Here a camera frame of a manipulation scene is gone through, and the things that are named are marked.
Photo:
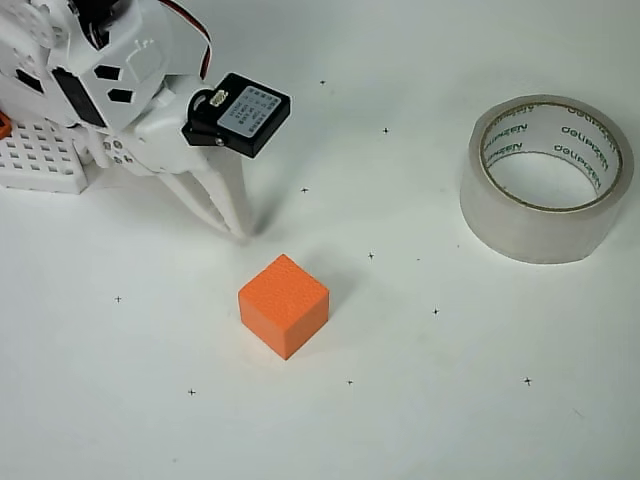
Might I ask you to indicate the orange foam cube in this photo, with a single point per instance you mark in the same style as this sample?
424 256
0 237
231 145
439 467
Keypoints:
282 312

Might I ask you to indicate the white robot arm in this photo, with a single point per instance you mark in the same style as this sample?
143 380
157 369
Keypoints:
125 60

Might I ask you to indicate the clear packing tape roll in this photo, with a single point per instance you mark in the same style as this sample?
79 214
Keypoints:
530 235

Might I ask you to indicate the small orange clamp part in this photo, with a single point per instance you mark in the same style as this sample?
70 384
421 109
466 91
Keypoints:
4 125

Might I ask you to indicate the white perforated base plate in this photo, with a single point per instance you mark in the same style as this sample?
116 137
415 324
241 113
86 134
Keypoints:
40 160

